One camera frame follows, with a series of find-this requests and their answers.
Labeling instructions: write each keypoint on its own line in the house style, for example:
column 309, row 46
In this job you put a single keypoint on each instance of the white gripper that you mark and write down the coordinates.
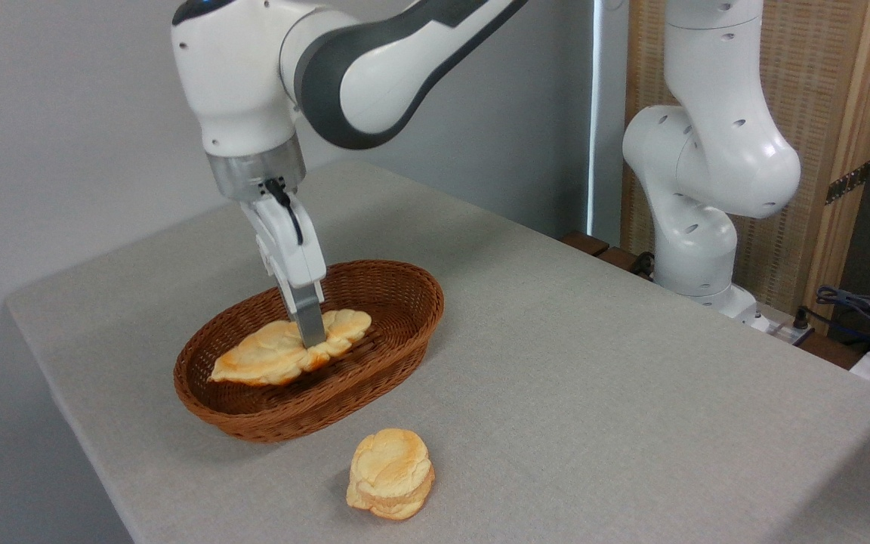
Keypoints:
column 291, row 253

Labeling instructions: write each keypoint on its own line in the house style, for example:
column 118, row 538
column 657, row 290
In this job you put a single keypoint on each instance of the long braided bread loaf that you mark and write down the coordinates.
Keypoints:
column 273, row 355

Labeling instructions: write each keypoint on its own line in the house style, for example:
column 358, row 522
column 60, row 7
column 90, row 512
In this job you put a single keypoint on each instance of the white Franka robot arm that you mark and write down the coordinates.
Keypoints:
column 707, row 151

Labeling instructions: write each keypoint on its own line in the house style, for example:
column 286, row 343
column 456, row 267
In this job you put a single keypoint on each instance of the round golden bread roll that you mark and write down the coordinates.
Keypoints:
column 391, row 472

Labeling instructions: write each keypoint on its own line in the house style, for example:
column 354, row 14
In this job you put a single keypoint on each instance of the brown oval wicker basket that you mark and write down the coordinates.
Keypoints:
column 397, row 302

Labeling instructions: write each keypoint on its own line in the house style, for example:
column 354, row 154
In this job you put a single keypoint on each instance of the black power plug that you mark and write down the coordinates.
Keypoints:
column 800, row 318

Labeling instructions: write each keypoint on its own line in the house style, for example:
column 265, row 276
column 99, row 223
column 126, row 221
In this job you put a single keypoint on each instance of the metal screen hinge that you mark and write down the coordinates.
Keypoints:
column 849, row 182

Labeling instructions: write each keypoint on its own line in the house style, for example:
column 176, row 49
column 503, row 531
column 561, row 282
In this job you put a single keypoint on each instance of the wooden rattan folding screen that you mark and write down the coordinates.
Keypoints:
column 812, row 75

